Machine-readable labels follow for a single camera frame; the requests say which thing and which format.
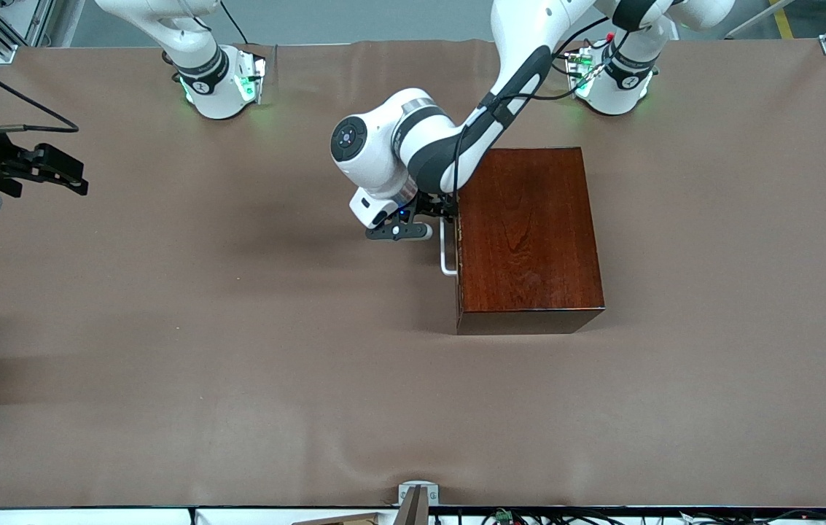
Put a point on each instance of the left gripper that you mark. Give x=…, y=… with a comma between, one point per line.
x=433, y=203

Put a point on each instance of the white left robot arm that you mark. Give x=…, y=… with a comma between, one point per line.
x=383, y=146

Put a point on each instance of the dark red wooden cabinet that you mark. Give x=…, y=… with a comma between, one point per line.
x=529, y=240

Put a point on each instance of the brown table mat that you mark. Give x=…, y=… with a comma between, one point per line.
x=238, y=401

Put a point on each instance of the light wooden board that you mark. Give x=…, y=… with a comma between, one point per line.
x=347, y=520

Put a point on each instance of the yellow floor tape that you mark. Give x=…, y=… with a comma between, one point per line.
x=783, y=20

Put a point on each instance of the grey metal bracket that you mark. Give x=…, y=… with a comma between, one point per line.
x=418, y=503

